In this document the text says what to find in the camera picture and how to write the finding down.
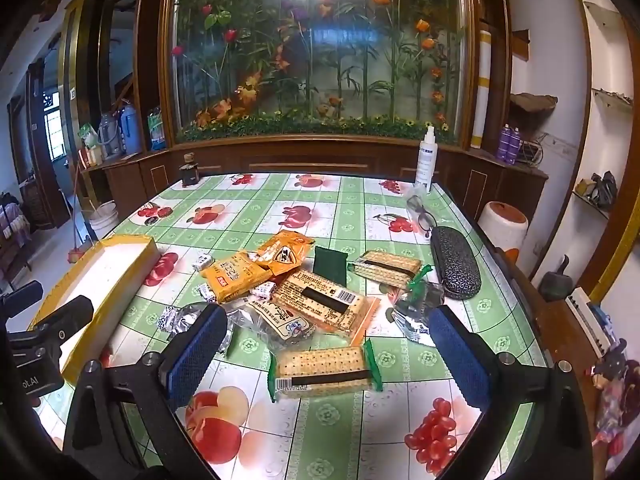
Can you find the orange snack packet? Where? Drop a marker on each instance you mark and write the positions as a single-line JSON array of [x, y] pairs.
[[287, 255]]

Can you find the dark green sachet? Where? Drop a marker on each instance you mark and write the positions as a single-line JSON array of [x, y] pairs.
[[330, 266]]

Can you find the silver snack packet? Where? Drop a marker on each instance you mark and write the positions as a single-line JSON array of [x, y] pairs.
[[411, 331], [187, 317]]

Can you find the black-framed glasses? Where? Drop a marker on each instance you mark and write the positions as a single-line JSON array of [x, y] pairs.
[[425, 220]]

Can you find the yellow biscuit packet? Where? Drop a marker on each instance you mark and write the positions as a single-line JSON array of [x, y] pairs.
[[235, 275]]

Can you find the dark ink bottle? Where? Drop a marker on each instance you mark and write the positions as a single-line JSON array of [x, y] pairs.
[[190, 175]]

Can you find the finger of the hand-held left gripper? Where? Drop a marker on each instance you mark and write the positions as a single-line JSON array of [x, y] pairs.
[[22, 294], [65, 317]]

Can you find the blue thermos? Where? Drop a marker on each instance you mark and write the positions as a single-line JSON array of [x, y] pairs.
[[132, 130]]

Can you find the white pastry packet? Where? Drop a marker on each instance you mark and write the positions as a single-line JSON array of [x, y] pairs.
[[280, 327]]

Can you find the orange cracker packet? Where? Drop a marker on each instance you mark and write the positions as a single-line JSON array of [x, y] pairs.
[[320, 302]]

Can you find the clear packet with green tie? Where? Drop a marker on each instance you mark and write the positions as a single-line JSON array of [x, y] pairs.
[[417, 292]]

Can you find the brown wooden cabinet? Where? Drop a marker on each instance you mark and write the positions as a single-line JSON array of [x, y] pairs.
[[300, 160]]

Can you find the white bin with orange rim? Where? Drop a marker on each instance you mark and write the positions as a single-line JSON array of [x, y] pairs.
[[500, 232]]

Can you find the dark wooden table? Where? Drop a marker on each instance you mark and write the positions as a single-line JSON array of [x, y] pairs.
[[550, 330]]

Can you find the purple spray can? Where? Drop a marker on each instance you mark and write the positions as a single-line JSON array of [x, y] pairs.
[[505, 142], [513, 146]]

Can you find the glass display of artificial flowers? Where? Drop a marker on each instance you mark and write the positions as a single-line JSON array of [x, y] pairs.
[[325, 60]]

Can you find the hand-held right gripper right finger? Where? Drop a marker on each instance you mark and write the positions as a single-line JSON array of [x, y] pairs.
[[460, 360]]

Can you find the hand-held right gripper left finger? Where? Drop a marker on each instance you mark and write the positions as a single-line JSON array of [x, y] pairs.
[[195, 355]]

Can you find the rolled white paper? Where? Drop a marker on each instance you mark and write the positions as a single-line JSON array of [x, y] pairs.
[[482, 90]]

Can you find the yellow and red carton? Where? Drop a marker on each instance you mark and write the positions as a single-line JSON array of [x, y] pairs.
[[91, 156]]

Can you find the white spray bottle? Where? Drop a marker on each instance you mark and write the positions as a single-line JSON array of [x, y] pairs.
[[425, 165]]

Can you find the dark bag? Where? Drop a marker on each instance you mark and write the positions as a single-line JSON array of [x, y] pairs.
[[602, 190]]

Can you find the small white candy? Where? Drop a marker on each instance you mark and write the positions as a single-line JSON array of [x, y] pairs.
[[207, 293], [262, 290], [166, 321], [202, 260]]

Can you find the green and white bag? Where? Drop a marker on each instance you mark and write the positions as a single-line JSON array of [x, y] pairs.
[[87, 135]]

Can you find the white box with yellow rim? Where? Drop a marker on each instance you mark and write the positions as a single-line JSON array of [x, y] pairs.
[[100, 280]]

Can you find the white plastic bucket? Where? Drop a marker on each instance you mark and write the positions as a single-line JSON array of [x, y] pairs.
[[102, 222]]

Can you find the grey thermos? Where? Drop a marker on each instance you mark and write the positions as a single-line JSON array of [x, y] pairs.
[[110, 135]]

